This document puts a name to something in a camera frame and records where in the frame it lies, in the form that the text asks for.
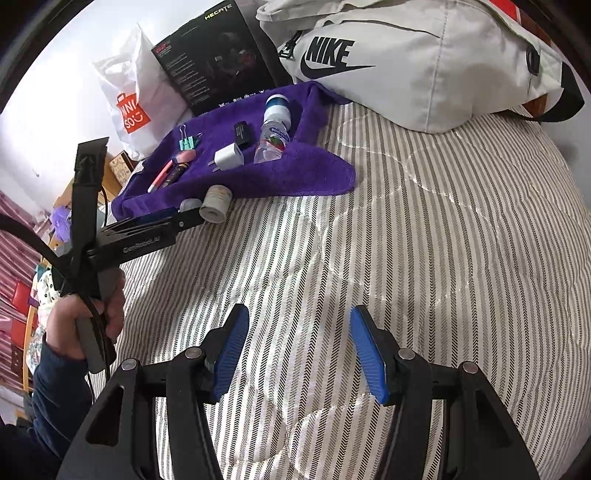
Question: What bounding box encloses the person's left forearm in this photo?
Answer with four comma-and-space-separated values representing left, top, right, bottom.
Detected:
28, 333, 109, 444

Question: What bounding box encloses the blue and white bottle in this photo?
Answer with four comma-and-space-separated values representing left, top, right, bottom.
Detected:
264, 93, 293, 130

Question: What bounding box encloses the dark brown lighter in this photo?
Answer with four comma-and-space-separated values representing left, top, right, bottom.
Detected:
163, 161, 189, 188

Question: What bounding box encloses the red paper bag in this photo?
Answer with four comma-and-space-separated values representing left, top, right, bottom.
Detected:
489, 0, 527, 19

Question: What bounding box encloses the purple towel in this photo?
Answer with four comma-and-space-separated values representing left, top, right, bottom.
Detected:
112, 80, 356, 222

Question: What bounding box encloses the white shopping bag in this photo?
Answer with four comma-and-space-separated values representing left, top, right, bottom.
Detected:
92, 23, 190, 160

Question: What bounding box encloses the teal binder clip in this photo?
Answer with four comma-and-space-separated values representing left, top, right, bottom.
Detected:
178, 124, 204, 151

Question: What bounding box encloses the small white medicine bottle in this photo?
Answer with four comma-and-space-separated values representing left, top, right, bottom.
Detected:
198, 185, 232, 224

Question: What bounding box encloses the grey sports bag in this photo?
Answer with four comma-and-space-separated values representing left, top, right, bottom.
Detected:
256, 0, 585, 134

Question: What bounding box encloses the pink tube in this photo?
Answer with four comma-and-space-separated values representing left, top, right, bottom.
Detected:
147, 159, 181, 193

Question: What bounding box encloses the black slim stick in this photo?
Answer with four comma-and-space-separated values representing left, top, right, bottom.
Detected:
233, 121, 254, 149

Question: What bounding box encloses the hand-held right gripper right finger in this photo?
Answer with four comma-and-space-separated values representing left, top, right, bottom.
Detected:
349, 305, 541, 480

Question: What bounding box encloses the person's left hand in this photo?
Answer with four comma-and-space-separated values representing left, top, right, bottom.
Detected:
44, 272, 126, 361

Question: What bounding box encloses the clear small bottle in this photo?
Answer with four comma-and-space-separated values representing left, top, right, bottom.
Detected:
253, 119, 291, 164

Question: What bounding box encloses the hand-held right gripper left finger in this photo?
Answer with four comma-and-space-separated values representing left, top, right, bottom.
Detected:
55, 304, 250, 480

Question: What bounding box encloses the brown notebook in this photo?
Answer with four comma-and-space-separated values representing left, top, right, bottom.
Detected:
108, 154, 136, 186

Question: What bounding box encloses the black cardboard box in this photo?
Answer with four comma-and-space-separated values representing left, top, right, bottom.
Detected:
151, 0, 296, 116

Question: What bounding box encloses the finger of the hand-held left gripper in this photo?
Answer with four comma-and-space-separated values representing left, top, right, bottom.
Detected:
99, 211, 206, 237
108, 208, 185, 230

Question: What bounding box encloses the white charger plug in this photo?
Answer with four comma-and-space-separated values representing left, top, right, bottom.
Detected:
208, 143, 245, 172

